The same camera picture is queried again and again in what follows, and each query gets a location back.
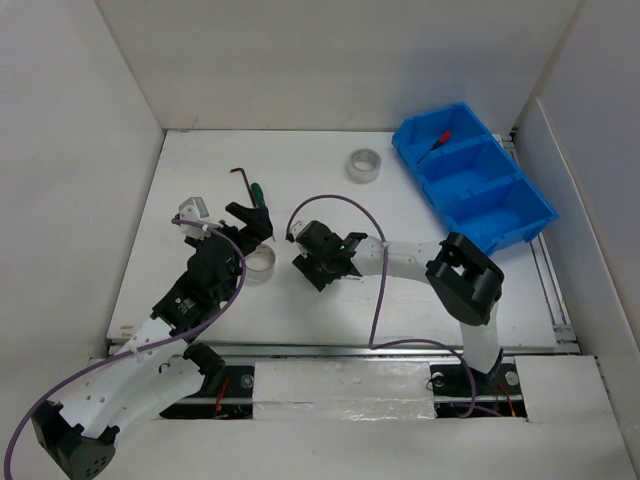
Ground red handled screwdriver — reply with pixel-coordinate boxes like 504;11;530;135
418;130;452;163

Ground dark brown hex key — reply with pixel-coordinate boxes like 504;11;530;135
229;167;257;209

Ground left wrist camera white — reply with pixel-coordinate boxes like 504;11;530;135
178;197;209;240

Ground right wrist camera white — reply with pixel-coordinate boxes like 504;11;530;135
285;220;308;243

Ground green handled screwdriver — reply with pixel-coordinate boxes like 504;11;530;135
250;182;266;208

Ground clear tape roll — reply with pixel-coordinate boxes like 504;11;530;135
245;245;276;284
346;148;382;184

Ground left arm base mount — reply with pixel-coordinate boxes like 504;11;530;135
159;361;255;420

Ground blue three-compartment bin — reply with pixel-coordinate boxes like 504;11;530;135
392;103;558;256

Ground aluminium rail front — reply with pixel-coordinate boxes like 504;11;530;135
107;340;471;359

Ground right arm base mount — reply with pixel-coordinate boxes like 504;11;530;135
425;358;527;419

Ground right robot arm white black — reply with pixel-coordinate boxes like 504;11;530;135
287;220;504;393

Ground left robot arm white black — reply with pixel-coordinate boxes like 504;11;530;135
28;198;273;479

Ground aluminium rail right side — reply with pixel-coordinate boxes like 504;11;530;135
530;234;582;355

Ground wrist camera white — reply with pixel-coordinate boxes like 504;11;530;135
178;197;209;240
285;220;308;243

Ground aluminium rail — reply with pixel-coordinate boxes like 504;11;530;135
107;340;471;359
530;234;582;355

